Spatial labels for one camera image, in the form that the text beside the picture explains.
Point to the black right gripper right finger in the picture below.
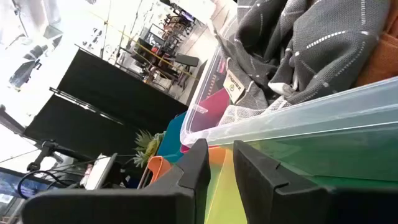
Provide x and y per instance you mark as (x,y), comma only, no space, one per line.
(280,205)

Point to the green table mat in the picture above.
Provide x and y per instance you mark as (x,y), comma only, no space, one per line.
(342,155)

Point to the computer monitor with blue screen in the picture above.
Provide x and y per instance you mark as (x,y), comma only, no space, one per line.
(12,183)

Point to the black partition panel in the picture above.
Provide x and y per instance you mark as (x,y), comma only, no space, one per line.
(118,90)
(77,127)

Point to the small potted green plant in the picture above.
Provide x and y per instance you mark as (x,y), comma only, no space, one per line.
(146,146)

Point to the rust orange cloth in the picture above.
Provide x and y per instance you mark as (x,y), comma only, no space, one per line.
(382,59)

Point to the clear plastic storage bin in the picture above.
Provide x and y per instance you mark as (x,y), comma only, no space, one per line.
(311,118)

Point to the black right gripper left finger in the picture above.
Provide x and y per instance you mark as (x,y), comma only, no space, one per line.
(124,205)

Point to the pink plastic bin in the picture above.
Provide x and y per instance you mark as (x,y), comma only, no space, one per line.
(214,109)

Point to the white flat device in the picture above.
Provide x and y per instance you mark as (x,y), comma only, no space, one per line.
(99,172)

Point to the orange plastic basket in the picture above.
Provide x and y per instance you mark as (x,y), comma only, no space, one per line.
(158,166)

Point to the yellow translucent plastic bin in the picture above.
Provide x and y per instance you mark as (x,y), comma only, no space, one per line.
(224,199)

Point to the black articulated mount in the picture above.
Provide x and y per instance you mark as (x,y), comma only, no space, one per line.
(43,152)

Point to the blue plastic bin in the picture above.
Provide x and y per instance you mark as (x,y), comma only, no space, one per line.
(171,140)

